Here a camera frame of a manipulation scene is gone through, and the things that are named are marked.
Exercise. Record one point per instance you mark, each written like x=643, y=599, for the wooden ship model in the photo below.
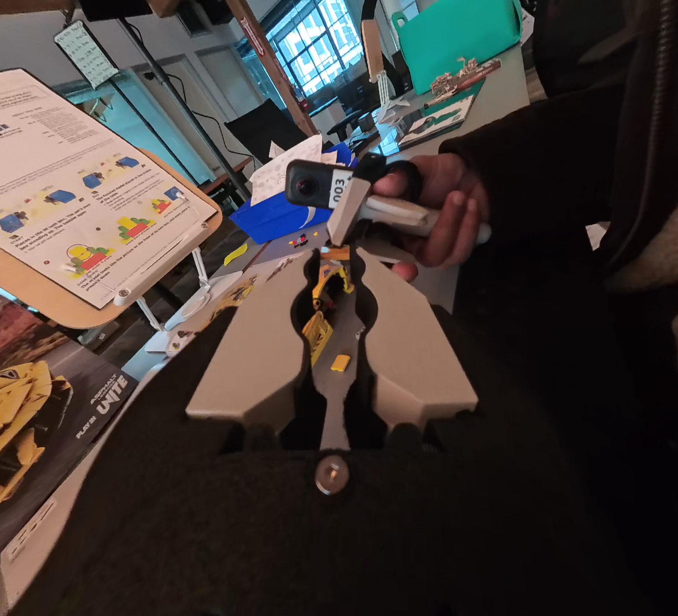
x=455, y=78

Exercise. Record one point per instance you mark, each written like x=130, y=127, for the blue tissue box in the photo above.
x=270, y=218

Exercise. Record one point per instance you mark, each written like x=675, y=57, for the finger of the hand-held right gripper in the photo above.
x=347, y=213

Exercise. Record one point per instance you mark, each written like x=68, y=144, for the yellow toy brick car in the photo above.
x=336, y=271

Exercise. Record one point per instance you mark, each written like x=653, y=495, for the black stand pole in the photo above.
x=175, y=91

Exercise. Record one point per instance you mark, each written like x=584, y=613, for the person's right hand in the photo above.
x=455, y=187

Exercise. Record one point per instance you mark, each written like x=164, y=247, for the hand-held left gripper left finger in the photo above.
x=254, y=361

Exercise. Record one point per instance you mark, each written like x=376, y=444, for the small yellow tile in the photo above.
x=340, y=362

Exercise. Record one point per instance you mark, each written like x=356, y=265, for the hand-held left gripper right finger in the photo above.
x=418, y=356

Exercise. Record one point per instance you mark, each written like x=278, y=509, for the grey desk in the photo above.
x=333, y=391

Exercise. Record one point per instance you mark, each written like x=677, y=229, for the white tag card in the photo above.
x=87, y=54

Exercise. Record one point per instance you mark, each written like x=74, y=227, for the window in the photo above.
x=318, y=44

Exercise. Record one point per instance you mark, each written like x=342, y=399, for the green plastic bin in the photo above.
x=461, y=28

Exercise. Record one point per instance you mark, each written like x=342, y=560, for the black office chair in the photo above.
x=265, y=134

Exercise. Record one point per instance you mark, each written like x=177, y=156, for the person's right forearm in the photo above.
x=540, y=176

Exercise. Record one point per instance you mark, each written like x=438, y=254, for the toy set box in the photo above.
x=79, y=404

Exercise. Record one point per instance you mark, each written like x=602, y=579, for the flat printed box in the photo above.
x=434, y=123

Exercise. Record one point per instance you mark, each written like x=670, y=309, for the red and black small bricks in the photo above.
x=302, y=241

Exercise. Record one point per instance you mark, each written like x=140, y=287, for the printed instruction sheet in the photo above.
x=79, y=176

